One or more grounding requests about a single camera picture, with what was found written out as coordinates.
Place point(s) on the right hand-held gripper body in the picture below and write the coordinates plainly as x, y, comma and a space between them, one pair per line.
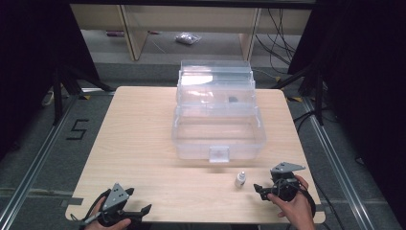
284, 183

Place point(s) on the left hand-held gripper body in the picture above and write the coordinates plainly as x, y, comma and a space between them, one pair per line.
115, 197

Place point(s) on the person's right hand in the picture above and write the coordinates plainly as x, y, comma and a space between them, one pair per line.
295, 209

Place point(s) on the person's left hand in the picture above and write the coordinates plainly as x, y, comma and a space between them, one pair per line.
110, 225

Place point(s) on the small white dropper bottle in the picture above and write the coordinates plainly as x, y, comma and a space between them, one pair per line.
240, 180

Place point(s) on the clear plastic storage box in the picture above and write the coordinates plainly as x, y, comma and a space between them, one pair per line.
218, 127

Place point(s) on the black metal stand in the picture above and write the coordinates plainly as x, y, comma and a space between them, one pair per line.
318, 96
58, 96

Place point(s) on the light wooden shelf unit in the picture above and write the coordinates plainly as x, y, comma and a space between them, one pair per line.
137, 35

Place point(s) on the pink flat object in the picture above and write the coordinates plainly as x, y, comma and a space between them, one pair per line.
115, 33

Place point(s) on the crumpled clear plastic bag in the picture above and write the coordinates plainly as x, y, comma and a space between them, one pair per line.
187, 38

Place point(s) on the aluminium floor rail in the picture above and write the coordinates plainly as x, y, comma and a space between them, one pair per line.
35, 166
338, 166

